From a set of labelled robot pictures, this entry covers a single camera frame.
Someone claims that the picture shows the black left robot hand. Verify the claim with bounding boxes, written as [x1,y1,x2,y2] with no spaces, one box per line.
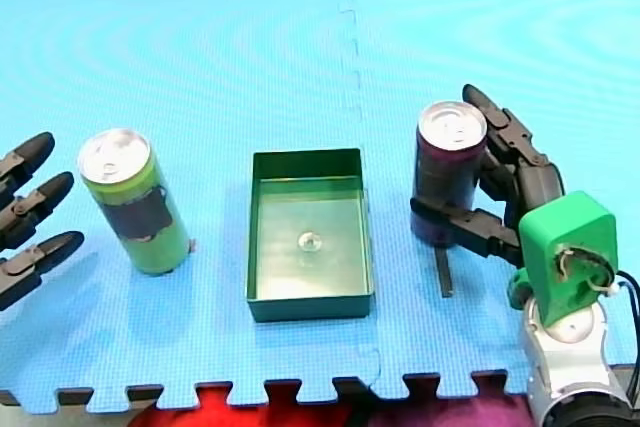
[0,131,85,312]

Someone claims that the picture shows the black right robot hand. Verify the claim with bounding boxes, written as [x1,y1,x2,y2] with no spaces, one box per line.
[409,83,566,267]

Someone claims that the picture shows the dark purple drink can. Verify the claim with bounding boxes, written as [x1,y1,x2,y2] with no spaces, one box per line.
[410,101,489,247]

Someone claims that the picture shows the green can with dark band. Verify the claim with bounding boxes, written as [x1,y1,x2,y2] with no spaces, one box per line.
[77,128,193,277]

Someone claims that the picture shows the shallow green tray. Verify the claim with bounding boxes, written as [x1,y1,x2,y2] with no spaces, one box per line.
[244,147,377,324]

